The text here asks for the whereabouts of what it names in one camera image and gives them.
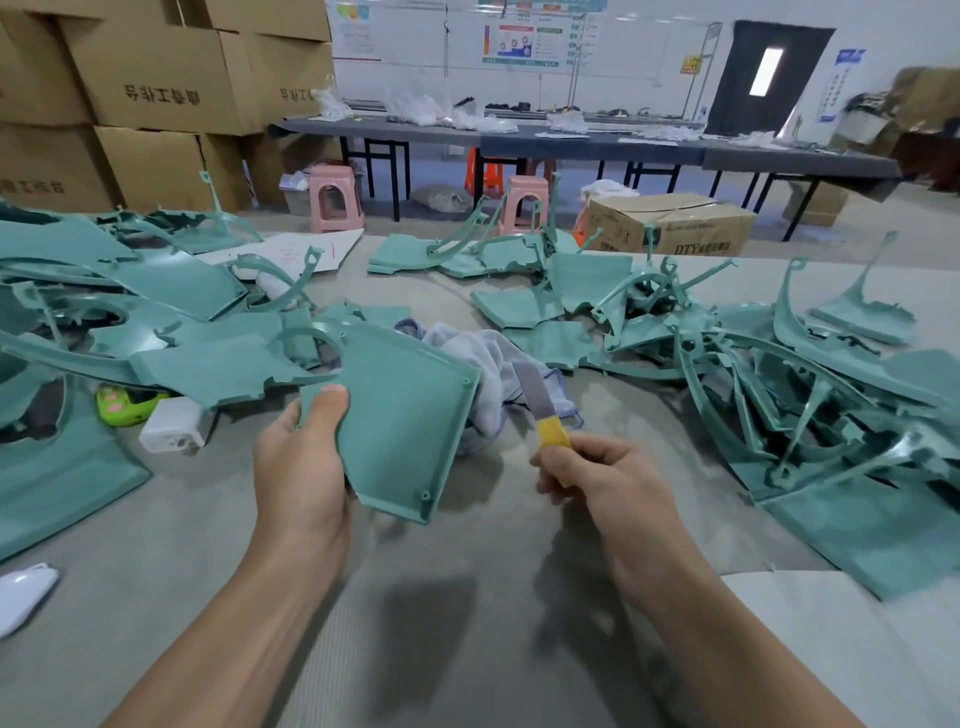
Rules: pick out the person's right forearm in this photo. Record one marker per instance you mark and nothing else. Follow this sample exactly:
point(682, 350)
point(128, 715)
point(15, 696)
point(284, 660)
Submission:
point(750, 660)

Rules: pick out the orange object under table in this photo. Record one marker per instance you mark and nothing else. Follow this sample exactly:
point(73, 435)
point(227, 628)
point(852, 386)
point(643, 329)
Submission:
point(485, 173)

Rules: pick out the white paper sheet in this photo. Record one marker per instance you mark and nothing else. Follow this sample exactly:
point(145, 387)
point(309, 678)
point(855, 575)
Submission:
point(278, 255)

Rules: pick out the person's right hand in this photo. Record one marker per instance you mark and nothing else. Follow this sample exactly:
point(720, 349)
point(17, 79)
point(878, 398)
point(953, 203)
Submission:
point(623, 503)

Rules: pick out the white power adapter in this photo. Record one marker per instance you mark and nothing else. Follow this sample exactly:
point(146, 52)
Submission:
point(176, 425)

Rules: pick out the brown cardboard box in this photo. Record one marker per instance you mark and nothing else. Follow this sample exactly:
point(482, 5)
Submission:
point(671, 225)

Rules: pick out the dark door with window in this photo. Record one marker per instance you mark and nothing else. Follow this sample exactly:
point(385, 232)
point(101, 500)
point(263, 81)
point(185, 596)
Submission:
point(768, 83)

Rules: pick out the long grey work table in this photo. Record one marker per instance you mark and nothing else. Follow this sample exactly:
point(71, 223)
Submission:
point(600, 143)

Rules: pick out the person's left hand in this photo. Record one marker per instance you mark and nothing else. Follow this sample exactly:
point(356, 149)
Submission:
point(300, 488)

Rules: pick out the white oval plastic piece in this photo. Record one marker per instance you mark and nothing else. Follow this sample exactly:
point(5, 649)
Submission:
point(23, 597)

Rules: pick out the heap of clear plastic bags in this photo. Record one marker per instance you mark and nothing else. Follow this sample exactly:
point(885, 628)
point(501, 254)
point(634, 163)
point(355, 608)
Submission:
point(420, 108)

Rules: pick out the pile of green plastic parts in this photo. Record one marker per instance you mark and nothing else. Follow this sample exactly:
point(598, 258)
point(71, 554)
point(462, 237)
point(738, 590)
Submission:
point(135, 353)

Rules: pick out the grey-blue wiping cloth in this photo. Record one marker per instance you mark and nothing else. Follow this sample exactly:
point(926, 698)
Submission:
point(495, 375)

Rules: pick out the green and yellow gadget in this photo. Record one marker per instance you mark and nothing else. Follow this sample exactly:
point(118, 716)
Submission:
point(128, 405)

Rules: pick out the colourful wall poster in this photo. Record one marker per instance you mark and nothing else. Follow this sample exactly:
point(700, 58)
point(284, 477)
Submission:
point(522, 42)

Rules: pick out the stack of brown cardboard boxes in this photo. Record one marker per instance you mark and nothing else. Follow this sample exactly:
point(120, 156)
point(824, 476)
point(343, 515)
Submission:
point(150, 90)

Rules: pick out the person's left forearm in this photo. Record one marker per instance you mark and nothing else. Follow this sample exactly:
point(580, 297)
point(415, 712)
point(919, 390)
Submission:
point(218, 653)

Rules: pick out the pink plastic stool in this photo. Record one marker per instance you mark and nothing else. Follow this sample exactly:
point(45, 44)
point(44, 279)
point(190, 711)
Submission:
point(335, 198)
point(525, 203)

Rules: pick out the single green plastic part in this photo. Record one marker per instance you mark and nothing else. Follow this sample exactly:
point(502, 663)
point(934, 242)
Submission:
point(405, 420)

